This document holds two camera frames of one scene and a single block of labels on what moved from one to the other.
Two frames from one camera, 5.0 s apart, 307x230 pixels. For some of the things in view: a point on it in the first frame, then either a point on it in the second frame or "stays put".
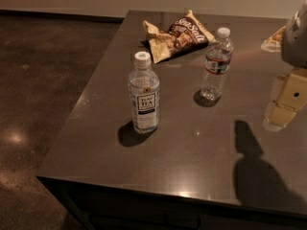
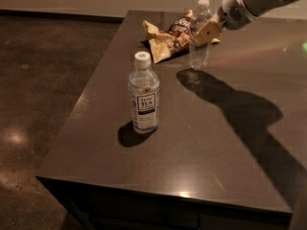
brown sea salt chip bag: (185, 35) stays put
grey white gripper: (295, 43) to (230, 13)
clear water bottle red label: (218, 62) to (200, 57)
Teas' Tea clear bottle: (144, 91) stays put
